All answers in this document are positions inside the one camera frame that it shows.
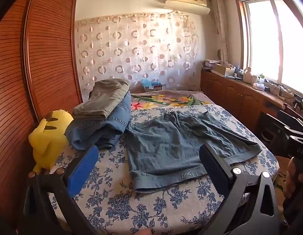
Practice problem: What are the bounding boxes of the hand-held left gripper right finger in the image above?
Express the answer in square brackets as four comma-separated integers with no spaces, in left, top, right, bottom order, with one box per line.
[198,143,280,235]

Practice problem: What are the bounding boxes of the folded blue jeans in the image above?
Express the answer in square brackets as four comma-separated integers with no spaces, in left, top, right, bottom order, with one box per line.
[64,92,132,150]

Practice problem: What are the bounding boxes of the stack of papers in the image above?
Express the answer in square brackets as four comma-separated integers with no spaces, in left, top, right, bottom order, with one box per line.
[203,59,222,71]

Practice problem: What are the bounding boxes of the white air deflector board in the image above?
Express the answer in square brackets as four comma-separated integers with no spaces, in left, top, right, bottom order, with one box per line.
[164,0,211,14]

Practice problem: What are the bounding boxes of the wooden-framed window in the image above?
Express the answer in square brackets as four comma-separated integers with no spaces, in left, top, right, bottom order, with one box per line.
[236,0,303,98]

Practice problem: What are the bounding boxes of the cardboard box on floor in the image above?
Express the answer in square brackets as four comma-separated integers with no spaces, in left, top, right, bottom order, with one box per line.
[142,83,163,92]

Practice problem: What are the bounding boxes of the blue floral bed sheet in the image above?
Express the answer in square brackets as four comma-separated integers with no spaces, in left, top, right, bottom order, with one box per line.
[47,104,279,235]

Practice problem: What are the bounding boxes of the colourful flower blanket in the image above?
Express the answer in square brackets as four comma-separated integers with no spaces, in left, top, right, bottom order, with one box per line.
[131,90,212,109]

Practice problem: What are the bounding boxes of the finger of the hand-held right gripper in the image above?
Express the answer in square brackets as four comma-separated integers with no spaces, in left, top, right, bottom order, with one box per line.
[277,109,303,129]
[284,126,303,139]

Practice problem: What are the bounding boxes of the folded olive pants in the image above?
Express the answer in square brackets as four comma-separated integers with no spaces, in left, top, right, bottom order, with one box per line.
[73,79,130,119]

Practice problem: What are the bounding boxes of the patterned window curtain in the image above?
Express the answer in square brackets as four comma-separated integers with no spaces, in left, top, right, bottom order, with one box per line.
[210,0,230,63]

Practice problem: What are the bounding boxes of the yellow plush toy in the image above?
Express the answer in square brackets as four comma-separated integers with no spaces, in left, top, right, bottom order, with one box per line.
[28,110,74,174]

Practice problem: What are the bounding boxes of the person's right hand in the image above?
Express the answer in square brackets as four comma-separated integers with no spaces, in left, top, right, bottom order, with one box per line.
[283,157,299,199]

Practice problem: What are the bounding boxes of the circle-patterned sheer curtain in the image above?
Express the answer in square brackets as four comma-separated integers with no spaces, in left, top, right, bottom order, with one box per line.
[75,12,200,93]

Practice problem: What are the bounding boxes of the wooden slatted wardrobe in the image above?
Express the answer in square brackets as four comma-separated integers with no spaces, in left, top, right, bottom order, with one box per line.
[0,0,83,226]

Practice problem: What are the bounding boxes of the long wooden cabinet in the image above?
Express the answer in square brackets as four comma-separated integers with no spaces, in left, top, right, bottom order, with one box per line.
[200,70,289,137]

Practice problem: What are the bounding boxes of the blue plastic bag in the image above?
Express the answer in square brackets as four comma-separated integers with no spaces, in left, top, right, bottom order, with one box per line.
[142,79,162,87]

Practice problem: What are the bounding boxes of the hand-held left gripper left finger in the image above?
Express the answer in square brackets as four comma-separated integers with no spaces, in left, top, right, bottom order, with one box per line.
[18,144,100,235]

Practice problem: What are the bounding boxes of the open cardboard box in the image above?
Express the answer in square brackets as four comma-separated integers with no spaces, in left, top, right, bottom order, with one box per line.
[214,64,234,75]

